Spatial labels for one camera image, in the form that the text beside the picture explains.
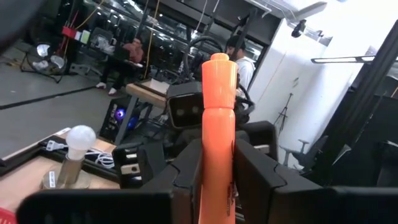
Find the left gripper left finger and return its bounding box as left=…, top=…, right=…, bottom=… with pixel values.
left=139, top=138, right=203, bottom=224

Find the person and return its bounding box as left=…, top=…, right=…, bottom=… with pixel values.
left=96, top=37, right=146, bottom=96
left=224, top=34, right=257, bottom=91

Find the white coiled power cable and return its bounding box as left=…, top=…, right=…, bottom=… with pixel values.
left=45, top=139, right=116, bottom=170

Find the black tripod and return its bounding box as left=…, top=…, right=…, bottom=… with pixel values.
left=273, top=92, right=295, bottom=129

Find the grey office chair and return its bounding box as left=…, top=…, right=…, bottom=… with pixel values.
left=279, top=138, right=328, bottom=169

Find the yellow hanging cord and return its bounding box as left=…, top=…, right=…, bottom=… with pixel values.
left=144, top=0, right=161, bottom=79
left=74, top=0, right=106, bottom=30

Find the white light bar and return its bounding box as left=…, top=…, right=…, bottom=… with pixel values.
left=310, top=55, right=377, bottom=65

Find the black computer tower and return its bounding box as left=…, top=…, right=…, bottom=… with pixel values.
left=99, top=96, right=141, bottom=144

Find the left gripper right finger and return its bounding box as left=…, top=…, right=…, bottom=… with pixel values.
left=234, top=138, right=325, bottom=224

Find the black ceiling camera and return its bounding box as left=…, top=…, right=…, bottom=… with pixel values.
left=290, top=19, right=308, bottom=39

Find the wooden background desk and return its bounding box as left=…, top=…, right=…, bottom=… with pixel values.
left=125, top=77, right=175, bottom=110

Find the black out-of-focus cable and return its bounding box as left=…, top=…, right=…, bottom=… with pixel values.
left=0, top=0, right=47, bottom=54

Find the black floor fan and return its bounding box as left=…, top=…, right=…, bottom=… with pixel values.
left=19, top=42, right=69, bottom=83

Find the orange highlighter pen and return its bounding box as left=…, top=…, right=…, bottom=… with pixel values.
left=198, top=52, right=239, bottom=224

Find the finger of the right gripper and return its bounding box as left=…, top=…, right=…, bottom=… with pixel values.
left=111, top=141, right=167, bottom=190
left=240, top=120, right=279, bottom=163

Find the white bulb brass lamp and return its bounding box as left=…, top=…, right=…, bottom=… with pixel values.
left=40, top=124, right=98, bottom=190

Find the small red box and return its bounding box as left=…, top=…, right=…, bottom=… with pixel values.
left=61, top=25, right=77, bottom=39

